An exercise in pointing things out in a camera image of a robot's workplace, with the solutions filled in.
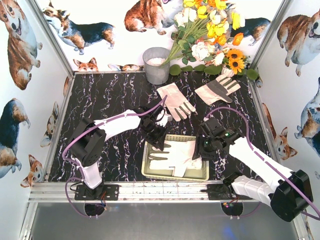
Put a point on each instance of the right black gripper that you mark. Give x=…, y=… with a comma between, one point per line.
x=201, y=149

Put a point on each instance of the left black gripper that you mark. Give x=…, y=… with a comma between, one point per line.
x=158, y=135

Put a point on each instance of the white glove green fingertips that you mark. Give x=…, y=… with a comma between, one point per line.
x=176, y=156

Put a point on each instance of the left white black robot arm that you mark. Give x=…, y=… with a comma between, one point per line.
x=89, y=138

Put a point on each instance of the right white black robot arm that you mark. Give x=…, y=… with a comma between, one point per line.
x=288, y=193

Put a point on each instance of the beige plastic storage basket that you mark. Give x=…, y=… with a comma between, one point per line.
x=190, y=175

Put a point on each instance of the grey cuffed glove back right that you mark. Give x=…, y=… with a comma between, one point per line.
x=218, y=89

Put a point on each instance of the grey metal bucket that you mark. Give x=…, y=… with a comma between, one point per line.
x=156, y=65

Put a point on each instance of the small sunflower pot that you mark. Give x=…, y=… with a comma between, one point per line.
x=235, y=62

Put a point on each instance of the artificial flower bouquet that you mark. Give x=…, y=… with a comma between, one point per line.
x=205, y=31

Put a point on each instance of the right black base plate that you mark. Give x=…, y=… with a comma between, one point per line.
x=222, y=192

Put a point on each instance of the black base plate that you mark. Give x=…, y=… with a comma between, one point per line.
x=222, y=192
x=107, y=192

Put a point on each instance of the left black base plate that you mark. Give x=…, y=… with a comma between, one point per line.
x=107, y=192

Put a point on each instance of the aluminium front frame rail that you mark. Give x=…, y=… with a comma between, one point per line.
x=133, y=192

